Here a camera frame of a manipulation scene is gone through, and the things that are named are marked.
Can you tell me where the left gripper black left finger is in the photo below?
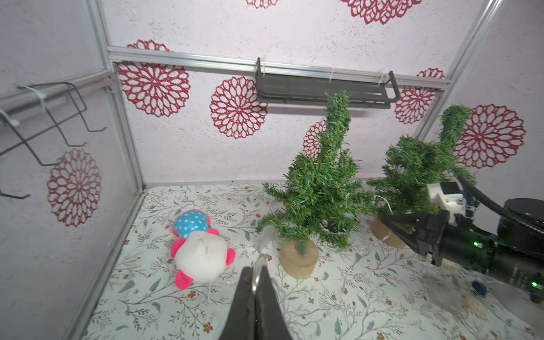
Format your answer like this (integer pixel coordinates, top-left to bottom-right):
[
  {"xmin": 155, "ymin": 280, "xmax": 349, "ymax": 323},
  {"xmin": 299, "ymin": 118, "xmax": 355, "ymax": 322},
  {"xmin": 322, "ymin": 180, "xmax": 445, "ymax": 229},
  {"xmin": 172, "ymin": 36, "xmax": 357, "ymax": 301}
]
[{"xmin": 219, "ymin": 267, "xmax": 256, "ymax": 340}]

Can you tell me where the grey wall shelf rack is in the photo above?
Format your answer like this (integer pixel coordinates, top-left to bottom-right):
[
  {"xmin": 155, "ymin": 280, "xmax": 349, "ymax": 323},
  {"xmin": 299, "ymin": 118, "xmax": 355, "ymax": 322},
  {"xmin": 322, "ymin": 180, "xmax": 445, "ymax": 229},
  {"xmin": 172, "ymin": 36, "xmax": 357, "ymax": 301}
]
[{"xmin": 255, "ymin": 59, "xmax": 401, "ymax": 109}]

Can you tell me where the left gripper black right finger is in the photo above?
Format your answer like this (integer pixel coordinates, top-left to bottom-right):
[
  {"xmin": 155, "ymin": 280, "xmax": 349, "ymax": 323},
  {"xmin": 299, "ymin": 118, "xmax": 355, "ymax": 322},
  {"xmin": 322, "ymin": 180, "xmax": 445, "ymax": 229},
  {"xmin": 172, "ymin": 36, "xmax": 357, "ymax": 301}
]
[{"xmin": 254, "ymin": 266, "xmax": 292, "ymax": 340}]

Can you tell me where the pink white plush toy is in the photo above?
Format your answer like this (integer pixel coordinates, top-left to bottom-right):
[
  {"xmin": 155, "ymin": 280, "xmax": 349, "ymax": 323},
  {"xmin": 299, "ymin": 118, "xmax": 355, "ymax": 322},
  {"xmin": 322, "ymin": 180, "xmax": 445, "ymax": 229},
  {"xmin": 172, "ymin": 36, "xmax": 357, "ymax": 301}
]
[{"xmin": 171, "ymin": 210, "xmax": 236, "ymax": 290}]

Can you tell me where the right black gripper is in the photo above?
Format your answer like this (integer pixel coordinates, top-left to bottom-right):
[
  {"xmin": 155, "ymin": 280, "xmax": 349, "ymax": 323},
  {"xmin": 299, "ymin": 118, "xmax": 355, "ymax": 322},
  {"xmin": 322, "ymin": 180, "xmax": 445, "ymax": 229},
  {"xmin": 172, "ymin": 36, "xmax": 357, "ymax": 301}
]
[{"xmin": 381, "ymin": 211, "xmax": 543, "ymax": 303}]

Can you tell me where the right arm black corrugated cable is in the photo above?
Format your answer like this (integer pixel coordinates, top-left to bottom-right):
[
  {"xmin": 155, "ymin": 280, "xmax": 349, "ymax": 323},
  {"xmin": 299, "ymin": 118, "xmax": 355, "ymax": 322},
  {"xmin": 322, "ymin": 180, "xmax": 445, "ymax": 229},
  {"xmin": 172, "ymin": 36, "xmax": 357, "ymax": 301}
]
[{"xmin": 456, "ymin": 173, "xmax": 544, "ymax": 239}]

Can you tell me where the clear string light battery box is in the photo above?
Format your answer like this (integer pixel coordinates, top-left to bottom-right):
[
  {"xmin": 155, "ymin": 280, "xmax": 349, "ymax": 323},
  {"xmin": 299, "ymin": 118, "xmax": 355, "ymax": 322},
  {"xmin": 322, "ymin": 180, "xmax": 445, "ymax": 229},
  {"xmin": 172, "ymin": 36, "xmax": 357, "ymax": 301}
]
[{"xmin": 426, "ymin": 273, "xmax": 468, "ymax": 318}]

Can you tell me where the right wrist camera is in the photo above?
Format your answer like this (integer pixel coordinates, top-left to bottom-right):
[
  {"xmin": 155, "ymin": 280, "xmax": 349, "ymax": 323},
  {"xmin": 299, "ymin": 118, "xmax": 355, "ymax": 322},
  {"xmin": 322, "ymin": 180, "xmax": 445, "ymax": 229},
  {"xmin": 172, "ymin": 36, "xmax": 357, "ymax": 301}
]
[{"xmin": 426, "ymin": 181, "xmax": 466, "ymax": 225}]

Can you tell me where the small green christmas tree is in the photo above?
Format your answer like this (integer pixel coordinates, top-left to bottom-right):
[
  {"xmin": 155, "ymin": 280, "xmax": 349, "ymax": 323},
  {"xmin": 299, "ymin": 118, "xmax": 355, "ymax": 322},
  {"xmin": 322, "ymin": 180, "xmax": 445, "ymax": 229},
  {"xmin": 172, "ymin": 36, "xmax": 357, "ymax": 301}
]
[
  {"xmin": 367, "ymin": 106, "xmax": 476, "ymax": 249},
  {"xmin": 256, "ymin": 92, "xmax": 375, "ymax": 280}
]

